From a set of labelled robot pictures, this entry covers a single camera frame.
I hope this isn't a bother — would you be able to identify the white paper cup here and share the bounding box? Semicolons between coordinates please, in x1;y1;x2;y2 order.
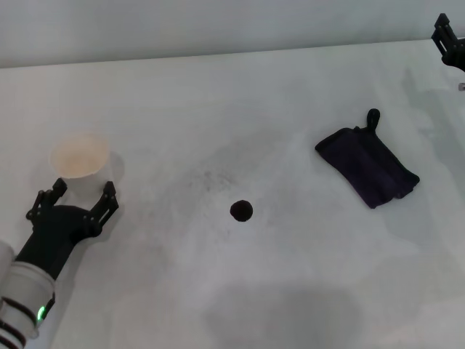
49;132;112;200

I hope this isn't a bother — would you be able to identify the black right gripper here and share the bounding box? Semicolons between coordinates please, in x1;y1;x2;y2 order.
430;12;465;73

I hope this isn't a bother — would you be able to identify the dark purple cloth pouch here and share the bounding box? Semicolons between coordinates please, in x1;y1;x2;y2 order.
314;108;421;210

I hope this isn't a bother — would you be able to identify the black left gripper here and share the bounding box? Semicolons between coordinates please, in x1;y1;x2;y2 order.
16;177;120;281

